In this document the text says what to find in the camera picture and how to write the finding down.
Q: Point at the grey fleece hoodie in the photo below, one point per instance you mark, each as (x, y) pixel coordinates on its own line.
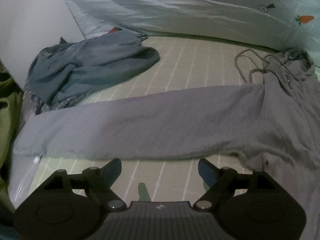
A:
(273, 125)

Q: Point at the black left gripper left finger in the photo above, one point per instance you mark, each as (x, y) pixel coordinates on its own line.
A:
(90, 190)

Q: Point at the checkered grey white cloth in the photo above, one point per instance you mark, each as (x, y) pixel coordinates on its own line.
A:
(39, 106)

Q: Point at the olive green fabric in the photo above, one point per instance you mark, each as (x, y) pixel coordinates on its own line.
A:
(11, 105)

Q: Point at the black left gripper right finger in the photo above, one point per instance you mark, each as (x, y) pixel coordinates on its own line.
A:
(222, 183)

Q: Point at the light grey carrot-print duvet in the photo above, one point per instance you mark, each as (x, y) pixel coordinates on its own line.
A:
(276, 24)

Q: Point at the blue denim garment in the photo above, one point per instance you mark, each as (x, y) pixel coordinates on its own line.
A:
(75, 69)

